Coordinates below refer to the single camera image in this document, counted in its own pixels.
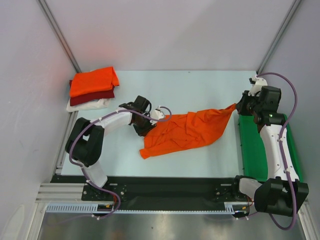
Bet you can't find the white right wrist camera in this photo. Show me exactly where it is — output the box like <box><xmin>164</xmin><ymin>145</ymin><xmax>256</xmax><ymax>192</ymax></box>
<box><xmin>248</xmin><ymin>75</ymin><xmax>268</xmax><ymax>96</ymax></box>

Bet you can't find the folded orange t-shirt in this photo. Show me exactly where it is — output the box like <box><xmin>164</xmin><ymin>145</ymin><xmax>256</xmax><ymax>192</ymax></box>
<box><xmin>69</xmin><ymin>66</ymin><xmax>120</xmax><ymax>98</ymax></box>

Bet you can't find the right corner aluminium post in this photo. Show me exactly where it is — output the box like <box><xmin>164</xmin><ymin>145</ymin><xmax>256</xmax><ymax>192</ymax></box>
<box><xmin>255</xmin><ymin>0</ymin><xmax>304</xmax><ymax>74</ymax></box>

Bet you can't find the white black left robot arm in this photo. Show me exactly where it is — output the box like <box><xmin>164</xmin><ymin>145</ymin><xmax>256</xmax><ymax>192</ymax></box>
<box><xmin>65</xmin><ymin>95</ymin><xmax>165</xmax><ymax>200</ymax></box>

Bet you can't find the orange t-shirt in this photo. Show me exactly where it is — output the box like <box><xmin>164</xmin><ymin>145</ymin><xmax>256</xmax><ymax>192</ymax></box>
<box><xmin>69</xmin><ymin>66</ymin><xmax>120</xmax><ymax>98</ymax></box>
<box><xmin>139</xmin><ymin>103</ymin><xmax>236</xmax><ymax>159</ymax></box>

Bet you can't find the green plastic tray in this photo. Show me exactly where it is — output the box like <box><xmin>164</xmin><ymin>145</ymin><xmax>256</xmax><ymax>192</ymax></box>
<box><xmin>235</xmin><ymin>113</ymin><xmax>304</xmax><ymax>183</ymax></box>

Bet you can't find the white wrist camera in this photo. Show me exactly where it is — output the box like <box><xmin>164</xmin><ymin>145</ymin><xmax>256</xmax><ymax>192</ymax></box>
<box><xmin>149</xmin><ymin>108</ymin><xmax>166</xmax><ymax>125</ymax></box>
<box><xmin>248</xmin><ymin>75</ymin><xmax>268</xmax><ymax>96</ymax></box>

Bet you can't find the white slotted cable duct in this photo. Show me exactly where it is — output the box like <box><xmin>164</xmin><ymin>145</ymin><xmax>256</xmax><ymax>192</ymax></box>
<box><xmin>46</xmin><ymin>202</ymin><xmax>249</xmax><ymax>215</ymax></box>

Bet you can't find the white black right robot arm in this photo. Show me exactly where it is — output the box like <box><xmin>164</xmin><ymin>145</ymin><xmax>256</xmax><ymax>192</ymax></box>
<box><xmin>230</xmin><ymin>85</ymin><xmax>309</xmax><ymax>217</ymax></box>

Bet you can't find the corner aluminium post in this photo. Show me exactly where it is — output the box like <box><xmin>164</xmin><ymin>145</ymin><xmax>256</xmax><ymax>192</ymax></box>
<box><xmin>36</xmin><ymin>0</ymin><xmax>82</xmax><ymax>73</ymax></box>
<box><xmin>255</xmin><ymin>0</ymin><xmax>304</xmax><ymax>74</ymax></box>

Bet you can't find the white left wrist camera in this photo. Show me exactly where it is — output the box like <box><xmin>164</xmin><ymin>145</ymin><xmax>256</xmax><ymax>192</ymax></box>
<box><xmin>149</xmin><ymin>108</ymin><xmax>166</xmax><ymax>125</ymax></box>

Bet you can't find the aluminium frame rail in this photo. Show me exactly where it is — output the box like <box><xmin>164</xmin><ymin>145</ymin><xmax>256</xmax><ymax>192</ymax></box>
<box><xmin>34</xmin><ymin>182</ymin><xmax>309</xmax><ymax>205</ymax></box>

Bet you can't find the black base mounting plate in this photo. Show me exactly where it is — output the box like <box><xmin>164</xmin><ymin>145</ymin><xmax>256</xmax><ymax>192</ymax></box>
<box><xmin>49</xmin><ymin>175</ymin><xmax>256</xmax><ymax>211</ymax></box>

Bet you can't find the folded dark red t-shirt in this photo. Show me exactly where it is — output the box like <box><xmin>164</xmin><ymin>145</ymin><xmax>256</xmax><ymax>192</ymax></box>
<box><xmin>70</xmin><ymin>80</ymin><xmax>119</xmax><ymax>106</ymax></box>

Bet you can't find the left corner aluminium post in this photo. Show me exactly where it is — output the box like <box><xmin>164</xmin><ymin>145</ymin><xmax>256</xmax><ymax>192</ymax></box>
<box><xmin>36</xmin><ymin>0</ymin><xmax>82</xmax><ymax>73</ymax></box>

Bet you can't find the folded white t-shirt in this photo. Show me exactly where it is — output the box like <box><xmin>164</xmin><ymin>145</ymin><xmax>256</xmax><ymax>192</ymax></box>
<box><xmin>66</xmin><ymin>98</ymin><xmax>111</xmax><ymax>113</ymax></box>

